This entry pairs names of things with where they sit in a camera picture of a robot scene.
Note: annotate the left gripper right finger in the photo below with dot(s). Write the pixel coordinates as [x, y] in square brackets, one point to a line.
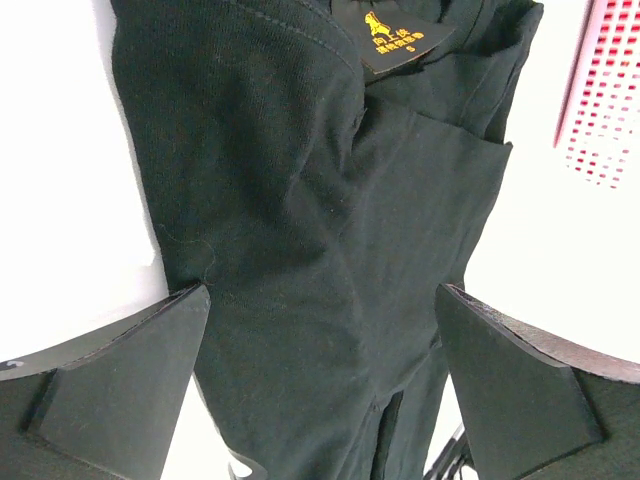
[535, 405]

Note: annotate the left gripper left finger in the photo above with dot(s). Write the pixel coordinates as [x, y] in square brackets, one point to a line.
[103, 405]

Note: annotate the black t-shirt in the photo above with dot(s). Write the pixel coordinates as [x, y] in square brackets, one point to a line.
[321, 172]

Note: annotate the white plastic basket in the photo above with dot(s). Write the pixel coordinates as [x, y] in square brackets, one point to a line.
[598, 130]

